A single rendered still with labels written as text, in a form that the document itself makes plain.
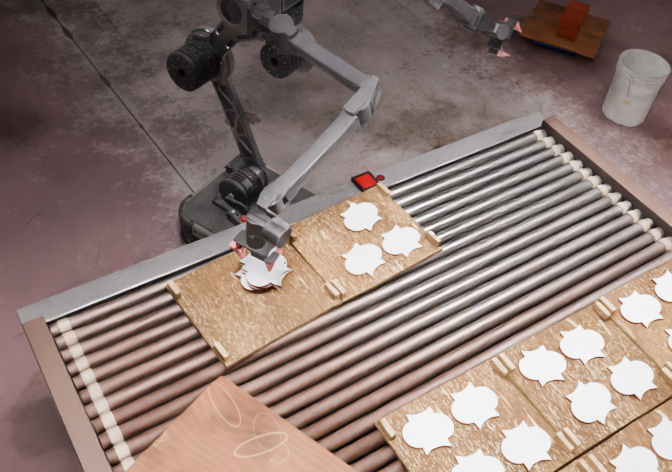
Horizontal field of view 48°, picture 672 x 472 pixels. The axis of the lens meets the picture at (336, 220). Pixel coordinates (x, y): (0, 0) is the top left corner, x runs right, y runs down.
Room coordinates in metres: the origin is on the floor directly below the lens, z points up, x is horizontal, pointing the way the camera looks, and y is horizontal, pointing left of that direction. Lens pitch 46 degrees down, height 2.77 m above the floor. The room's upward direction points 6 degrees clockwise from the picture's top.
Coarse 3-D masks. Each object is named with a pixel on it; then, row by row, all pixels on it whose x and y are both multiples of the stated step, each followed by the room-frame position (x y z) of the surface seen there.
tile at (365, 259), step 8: (360, 248) 1.63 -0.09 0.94; (368, 248) 1.63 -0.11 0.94; (376, 248) 1.64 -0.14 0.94; (344, 256) 1.59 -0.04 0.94; (352, 256) 1.59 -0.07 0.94; (360, 256) 1.60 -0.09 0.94; (368, 256) 1.60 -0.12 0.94; (376, 256) 1.60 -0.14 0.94; (352, 264) 1.56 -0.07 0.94; (360, 264) 1.56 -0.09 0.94; (368, 264) 1.57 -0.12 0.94; (376, 264) 1.57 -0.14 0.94; (352, 272) 1.53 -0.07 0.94; (360, 272) 1.53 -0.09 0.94; (368, 272) 1.53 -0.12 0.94
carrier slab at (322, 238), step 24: (312, 216) 1.76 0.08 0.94; (336, 216) 1.77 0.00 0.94; (384, 216) 1.79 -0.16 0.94; (408, 216) 1.81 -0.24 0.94; (312, 240) 1.65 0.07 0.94; (336, 240) 1.66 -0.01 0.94; (360, 240) 1.67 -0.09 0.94; (312, 264) 1.55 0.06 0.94; (336, 264) 1.56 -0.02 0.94; (384, 264) 1.58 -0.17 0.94; (408, 264) 1.59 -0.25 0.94; (360, 288) 1.47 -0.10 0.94
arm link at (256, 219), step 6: (252, 210) 1.45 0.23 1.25; (258, 210) 1.45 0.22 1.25; (246, 216) 1.42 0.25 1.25; (252, 216) 1.42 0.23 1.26; (258, 216) 1.42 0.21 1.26; (264, 216) 1.43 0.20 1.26; (246, 222) 1.41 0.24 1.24; (252, 222) 1.40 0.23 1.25; (258, 222) 1.40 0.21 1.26; (264, 222) 1.41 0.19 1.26; (246, 228) 1.41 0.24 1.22; (252, 228) 1.40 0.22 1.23; (258, 228) 1.40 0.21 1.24; (252, 234) 1.40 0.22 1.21; (258, 234) 1.40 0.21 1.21
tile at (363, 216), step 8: (352, 208) 1.81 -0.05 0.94; (360, 208) 1.81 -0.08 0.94; (368, 208) 1.82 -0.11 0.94; (376, 208) 1.82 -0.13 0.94; (344, 216) 1.77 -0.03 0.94; (352, 216) 1.77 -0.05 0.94; (360, 216) 1.77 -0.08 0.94; (368, 216) 1.78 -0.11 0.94; (376, 216) 1.78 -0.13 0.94; (344, 224) 1.73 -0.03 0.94; (352, 224) 1.73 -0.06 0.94; (360, 224) 1.74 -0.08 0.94; (368, 224) 1.74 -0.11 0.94
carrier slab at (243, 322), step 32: (224, 256) 1.54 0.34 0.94; (288, 256) 1.57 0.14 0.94; (192, 288) 1.40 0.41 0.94; (224, 288) 1.41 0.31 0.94; (288, 288) 1.44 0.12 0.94; (320, 288) 1.46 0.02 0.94; (192, 320) 1.28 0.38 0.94; (224, 320) 1.30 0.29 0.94; (256, 320) 1.31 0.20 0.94; (288, 320) 1.32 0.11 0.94
